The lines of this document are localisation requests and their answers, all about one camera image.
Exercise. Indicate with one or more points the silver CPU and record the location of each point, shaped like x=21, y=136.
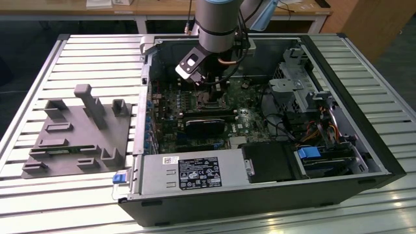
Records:
x=204, y=101

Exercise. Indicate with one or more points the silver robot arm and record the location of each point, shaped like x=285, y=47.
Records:
x=216, y=24

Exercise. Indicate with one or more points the CPU socket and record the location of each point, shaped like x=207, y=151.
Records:
x=215, y=107

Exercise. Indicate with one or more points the green motherboard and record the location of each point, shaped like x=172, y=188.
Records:
x=253, y=117

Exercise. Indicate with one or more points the silver drive cage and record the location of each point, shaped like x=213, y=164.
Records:
x=285, y=90

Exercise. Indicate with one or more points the black graphics card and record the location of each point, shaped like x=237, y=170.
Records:
x=204, y=128

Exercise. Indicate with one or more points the small silver heatsink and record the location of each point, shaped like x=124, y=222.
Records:
x=237, y=141

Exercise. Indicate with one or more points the white labelled box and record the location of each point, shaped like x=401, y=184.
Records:
x=123, y=2

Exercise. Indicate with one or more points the black plastic shroud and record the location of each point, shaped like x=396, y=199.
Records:
x=269, y=161

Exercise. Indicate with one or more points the wooden desk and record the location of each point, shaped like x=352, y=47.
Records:
x=97, y=11

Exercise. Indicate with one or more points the blue disk carrier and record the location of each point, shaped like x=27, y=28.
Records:
x=308, y=153

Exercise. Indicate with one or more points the white cardboard box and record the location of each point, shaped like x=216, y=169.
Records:
x=97, y=3

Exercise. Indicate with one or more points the silver power supply unit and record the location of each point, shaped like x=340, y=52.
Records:
x=156, y=175

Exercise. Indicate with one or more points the grey parts rack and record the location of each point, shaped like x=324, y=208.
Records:
x=81, y=146

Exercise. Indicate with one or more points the wooden cabinet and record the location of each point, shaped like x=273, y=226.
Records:
x=373, y=24

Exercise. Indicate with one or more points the blue case latch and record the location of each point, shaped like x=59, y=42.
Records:
x=119, y=178

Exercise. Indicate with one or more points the black PC case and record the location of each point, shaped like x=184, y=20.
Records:
x=260, y=207

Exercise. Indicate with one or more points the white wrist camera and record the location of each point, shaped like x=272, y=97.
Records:
x=189, y=63

